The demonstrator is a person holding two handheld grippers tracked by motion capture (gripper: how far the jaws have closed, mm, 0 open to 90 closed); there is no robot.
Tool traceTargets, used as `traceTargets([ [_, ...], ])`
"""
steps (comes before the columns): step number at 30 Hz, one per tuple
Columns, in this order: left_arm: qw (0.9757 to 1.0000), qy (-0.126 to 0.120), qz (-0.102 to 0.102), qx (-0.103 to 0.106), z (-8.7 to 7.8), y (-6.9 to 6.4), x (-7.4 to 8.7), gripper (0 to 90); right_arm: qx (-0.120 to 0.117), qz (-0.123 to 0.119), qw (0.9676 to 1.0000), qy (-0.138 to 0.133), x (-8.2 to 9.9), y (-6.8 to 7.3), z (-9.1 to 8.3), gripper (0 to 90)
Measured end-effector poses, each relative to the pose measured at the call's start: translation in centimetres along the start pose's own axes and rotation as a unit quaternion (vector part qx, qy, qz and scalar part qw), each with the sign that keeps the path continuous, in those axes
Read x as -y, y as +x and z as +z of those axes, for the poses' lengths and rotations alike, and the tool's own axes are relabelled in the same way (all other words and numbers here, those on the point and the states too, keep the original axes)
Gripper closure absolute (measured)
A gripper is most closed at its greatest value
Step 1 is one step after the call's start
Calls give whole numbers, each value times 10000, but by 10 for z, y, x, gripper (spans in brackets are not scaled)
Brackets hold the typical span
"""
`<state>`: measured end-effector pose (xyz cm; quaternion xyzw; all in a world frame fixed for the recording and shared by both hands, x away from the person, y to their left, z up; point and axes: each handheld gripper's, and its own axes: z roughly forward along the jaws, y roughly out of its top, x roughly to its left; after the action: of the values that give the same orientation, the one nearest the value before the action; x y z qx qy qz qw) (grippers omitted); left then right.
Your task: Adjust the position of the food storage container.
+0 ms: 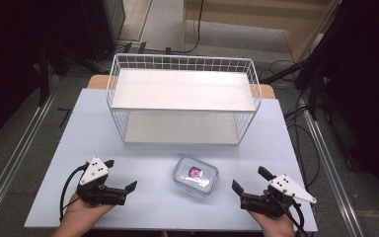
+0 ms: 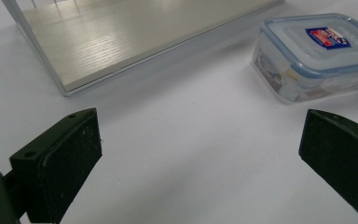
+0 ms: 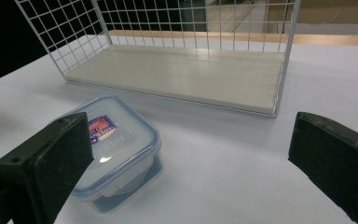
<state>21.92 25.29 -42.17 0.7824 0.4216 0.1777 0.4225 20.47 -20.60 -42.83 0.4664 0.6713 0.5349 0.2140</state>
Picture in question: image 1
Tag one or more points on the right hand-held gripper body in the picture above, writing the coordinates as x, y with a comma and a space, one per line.
288, 188

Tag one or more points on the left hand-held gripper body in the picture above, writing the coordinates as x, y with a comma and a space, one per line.
93, 171

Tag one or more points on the clear plastic food container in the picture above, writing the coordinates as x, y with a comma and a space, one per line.
195, 176

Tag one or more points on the person's right hand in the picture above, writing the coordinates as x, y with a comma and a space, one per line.
276, 226

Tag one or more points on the person's left hand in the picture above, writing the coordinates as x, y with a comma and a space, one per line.
79, 215

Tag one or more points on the black tripod stand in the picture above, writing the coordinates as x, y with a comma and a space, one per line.
314, 89

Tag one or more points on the dark curtain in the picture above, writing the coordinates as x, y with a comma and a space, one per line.
368, 82
6, 65

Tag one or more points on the black cabinet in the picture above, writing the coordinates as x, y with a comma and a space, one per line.
105, 26

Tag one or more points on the aluminium floor rail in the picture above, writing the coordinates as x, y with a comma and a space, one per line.
16, 154
329, 168

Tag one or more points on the light wooden frame furniture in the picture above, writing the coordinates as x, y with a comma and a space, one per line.
260, 5

